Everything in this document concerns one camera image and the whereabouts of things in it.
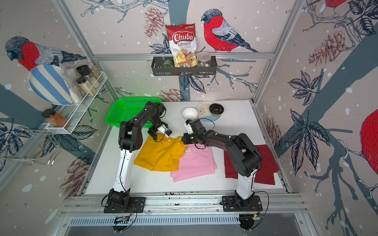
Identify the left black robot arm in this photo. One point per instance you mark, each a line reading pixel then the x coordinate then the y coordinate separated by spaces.
pixel 130 140

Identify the yellow t-shirt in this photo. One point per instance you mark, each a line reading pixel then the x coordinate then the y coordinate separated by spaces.
pixel 162 155

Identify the pink t-shirt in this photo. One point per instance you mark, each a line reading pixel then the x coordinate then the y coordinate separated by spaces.
pixel 196 162

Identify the orange spice jar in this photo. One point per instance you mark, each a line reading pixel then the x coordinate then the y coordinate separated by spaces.
pixel 55 118

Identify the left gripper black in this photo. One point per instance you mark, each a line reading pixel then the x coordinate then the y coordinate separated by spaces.
pixel 153 132

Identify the white wire wall rack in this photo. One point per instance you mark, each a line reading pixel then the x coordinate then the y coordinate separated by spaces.
pixel 74 113

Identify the chrome wire hanger rack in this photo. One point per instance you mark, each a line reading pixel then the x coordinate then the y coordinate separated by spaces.
pixel 29 147

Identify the black lid spice jar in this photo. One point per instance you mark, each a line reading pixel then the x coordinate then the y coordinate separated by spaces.
pixel 84 71
pixel 86 86

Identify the beige and blue plate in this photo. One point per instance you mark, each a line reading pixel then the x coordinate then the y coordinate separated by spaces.
pixel 204 113

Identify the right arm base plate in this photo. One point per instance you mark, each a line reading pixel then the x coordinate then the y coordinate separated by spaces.
pixel 237 204

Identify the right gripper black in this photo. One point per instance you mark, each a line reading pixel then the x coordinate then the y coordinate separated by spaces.
pixel 185 140

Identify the green plastic basket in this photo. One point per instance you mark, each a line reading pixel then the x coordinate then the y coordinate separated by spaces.
pixel 124 109

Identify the small white bowl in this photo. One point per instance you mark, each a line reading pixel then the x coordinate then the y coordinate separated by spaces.
pixel 190 113

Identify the Chuba cassava chips bag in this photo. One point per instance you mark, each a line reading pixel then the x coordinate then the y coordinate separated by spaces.
pixel 182 44

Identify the clear lidded candy jar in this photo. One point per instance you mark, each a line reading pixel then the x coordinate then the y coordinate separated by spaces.
pixel 204 59

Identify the dark red folded t-shirt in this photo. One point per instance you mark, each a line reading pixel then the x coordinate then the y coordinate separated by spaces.
pixel 265 175

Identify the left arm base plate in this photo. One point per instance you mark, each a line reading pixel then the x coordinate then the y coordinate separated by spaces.
pixel 127 205

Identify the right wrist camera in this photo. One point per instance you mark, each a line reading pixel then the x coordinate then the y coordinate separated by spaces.
pixel 188 126

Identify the black wall shelf basket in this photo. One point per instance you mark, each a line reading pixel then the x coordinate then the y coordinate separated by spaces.
pixel 158 70

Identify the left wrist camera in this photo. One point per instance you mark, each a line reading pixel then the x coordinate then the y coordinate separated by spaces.
pixel 164 130

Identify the black bowl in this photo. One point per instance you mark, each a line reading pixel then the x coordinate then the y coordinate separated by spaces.
pixel 216 109

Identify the green glass jar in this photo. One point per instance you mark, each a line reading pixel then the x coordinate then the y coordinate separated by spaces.
pixel 168 64

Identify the blue striped plate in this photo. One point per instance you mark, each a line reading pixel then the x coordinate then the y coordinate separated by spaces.
pixel 48 84

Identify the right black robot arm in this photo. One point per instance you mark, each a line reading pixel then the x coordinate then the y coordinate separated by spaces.
pixel 243 154

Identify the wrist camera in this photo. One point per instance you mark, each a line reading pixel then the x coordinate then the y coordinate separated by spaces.
pixel 164 130
pixel 188 126

